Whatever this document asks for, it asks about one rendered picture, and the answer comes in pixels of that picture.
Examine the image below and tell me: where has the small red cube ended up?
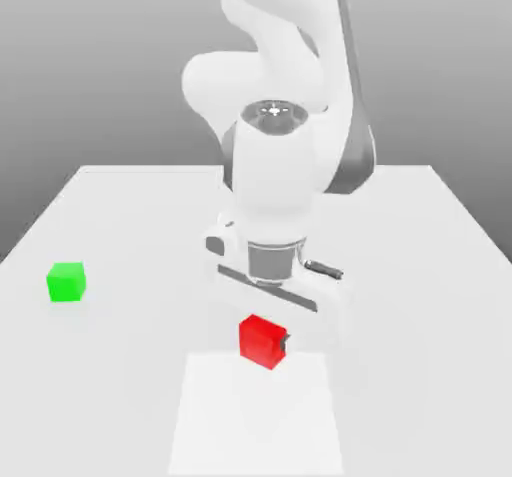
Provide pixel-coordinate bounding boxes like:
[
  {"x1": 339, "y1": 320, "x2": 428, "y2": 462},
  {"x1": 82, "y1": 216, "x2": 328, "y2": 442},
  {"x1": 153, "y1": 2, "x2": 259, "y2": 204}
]
[{"x1": 238, "y1": 313, "x2": 289, "y2": 372}]

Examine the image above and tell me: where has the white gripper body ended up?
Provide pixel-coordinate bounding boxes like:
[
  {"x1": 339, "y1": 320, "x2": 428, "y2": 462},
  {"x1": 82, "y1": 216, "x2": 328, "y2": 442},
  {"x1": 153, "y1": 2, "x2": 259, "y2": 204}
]
[{"x1": 207, "y1": 259, "x2": 354, "y2": 351}]

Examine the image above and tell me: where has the small green cube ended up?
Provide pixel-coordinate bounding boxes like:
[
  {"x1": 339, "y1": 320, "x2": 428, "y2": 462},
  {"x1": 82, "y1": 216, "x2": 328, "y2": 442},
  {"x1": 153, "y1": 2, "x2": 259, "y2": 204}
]
[{"x1": 46, "y1": 261, "x2": 87, "y2": 304}]

